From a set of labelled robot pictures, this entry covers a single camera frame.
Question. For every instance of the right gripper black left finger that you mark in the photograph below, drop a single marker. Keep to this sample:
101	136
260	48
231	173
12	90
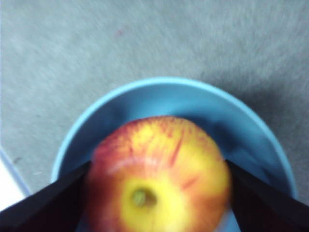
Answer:
43	210

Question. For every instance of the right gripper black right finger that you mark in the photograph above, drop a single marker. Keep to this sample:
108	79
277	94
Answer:
268	207

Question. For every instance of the red yellow apple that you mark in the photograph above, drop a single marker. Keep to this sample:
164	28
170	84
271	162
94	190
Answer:
157	174

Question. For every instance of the blue ribbed bowl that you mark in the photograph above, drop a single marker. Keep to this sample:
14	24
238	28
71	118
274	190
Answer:
169	101

